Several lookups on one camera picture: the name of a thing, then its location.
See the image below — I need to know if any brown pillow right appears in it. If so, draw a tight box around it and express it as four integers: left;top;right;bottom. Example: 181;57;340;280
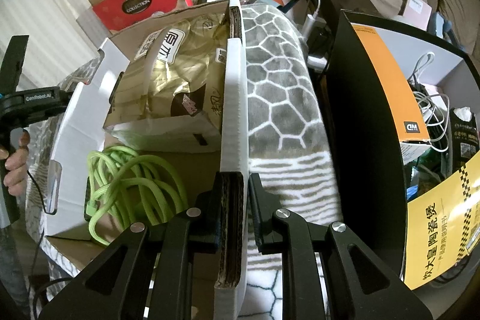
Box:
439;0;479;54

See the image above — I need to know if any black storage bin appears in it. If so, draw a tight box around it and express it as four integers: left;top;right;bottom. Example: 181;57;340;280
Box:
321;11;479;304

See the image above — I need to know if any large gold foil bag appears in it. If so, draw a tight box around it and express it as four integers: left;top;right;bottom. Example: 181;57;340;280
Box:
104;13;230;154

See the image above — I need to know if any pink box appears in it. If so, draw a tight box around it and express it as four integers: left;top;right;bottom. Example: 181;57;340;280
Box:
398;0;432;31

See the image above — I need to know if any green cable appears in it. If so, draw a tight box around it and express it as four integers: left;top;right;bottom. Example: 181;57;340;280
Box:
85;145;190;245

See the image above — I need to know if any white cardboard tray box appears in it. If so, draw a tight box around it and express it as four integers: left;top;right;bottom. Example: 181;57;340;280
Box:
40;0;248;319

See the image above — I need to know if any person left hand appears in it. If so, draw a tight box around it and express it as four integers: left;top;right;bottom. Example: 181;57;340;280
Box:
1;130;30;196

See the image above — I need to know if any orange white box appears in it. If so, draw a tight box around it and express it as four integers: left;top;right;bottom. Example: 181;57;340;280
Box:
352;23;431;165

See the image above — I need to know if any yellow black booklet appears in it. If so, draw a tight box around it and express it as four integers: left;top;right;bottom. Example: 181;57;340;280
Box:
403;154;480;290

